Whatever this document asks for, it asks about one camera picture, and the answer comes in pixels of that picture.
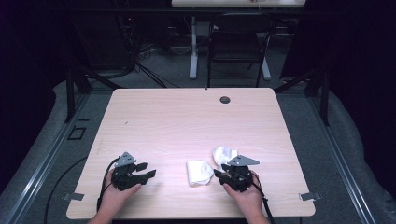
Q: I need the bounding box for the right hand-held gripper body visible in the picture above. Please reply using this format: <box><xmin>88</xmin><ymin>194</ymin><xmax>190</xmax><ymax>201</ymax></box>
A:
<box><xmin>226</xmin><ymin>154</ymin><xmax>261</xmax><ymax>192</ymax></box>

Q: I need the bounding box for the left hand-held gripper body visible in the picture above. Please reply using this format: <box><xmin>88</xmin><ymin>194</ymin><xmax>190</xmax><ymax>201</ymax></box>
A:
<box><xmin>110</xmin><ymin>151</ymin><xmax>143</xmax><ymax>191</ymax></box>

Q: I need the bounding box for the white sock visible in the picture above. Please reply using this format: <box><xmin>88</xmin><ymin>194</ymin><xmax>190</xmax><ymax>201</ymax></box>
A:
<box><xmin>186</xmin><ymin>160</ymin><xmax>216</xmax><ymax>188</ymax></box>
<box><xmin>212</xmin><ymin>146</ymin><xmax>239</xmax><ymax>173</ymax></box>

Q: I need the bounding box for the person's right hand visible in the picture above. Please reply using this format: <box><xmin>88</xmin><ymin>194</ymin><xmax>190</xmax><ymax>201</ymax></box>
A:
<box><xmin>222</xmin><ymin>170</ymin><xmax>266</xmax><ymax>219</ymax></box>

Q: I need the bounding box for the person's left hand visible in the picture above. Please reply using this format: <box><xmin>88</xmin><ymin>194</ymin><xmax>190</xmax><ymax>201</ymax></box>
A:
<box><xmin>97</xmin><ymin>170</ymin><xmax>143</xmax><ymax>217</ymax></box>

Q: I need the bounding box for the black chair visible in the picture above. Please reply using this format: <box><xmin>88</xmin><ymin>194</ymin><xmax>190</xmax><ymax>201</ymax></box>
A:
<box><xmin>206</xmin><ymin>12</ymin><xmax>278</xmax><ymax>89</ymax></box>

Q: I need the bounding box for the white background desk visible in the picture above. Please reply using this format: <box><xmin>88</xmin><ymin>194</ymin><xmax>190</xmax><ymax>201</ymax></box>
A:
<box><xmin>170</xmin><ymin>0</ymin><xmax>308</xmax><ymax>81</ymax></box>

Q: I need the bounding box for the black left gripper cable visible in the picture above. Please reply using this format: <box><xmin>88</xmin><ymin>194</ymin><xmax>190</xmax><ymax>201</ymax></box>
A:
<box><xmin>96</xmin><ymin>157</ymin><xmax>121</xmax><ymax>213</ymax></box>

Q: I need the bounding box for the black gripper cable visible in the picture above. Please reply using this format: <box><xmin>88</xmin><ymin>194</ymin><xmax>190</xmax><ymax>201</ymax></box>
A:
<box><xmin>251</xmin><ymin>172</ymin><xmax>276</xmax><ymax>224</ymax></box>
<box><xmin>96</xmin><ymin>157</ymin><xmax>121</xmax><ymax>213</ymax></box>

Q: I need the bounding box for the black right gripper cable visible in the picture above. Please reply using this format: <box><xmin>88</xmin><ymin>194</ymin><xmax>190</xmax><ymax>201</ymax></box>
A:
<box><xmin>251</xmin><ymin>172</ymin><xmax>276</xmax><ymax>224</ymax></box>

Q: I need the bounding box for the grey metal table bracket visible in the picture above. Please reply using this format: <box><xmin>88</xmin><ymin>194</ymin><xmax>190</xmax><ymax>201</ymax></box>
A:
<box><xmin>299</xmin><ymin>191</ymin><xmax>323</xmax><ymax>202</ymax></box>
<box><xmin>62</xmin><ymin>192</ymin><xmax>85</xmax><ymax>202</ymax></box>

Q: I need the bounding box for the black floor cable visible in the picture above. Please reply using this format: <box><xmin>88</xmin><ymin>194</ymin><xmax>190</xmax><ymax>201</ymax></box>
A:
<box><xmin>43</xmin><ymin>155</ymin><xmax>89</xmax><ymax>224</ymax></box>

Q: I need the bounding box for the black metal frame strut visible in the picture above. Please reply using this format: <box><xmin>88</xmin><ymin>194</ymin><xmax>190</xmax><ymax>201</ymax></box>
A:
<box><xmin>64</xmin><ymin>59</ymin><xmax>123</xmax><ymax>124</ymax></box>
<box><xmin>274</xmin><ymin>66</ymin><xmax>332</xmax><ymax>127</ymax></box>

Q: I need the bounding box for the aluminium floor rail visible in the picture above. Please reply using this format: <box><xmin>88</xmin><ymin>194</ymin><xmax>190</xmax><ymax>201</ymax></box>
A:
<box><xmin>307</xmin><ymin>92</ymin><xmax>378</xmax><ymax>224</ymax></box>

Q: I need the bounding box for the bundle of black cables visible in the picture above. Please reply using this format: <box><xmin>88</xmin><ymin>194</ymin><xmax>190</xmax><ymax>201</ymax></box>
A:
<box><xmin>117</xmin><ymin>13</ymin><xmax>183</xmax><ymax>90</ymax></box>

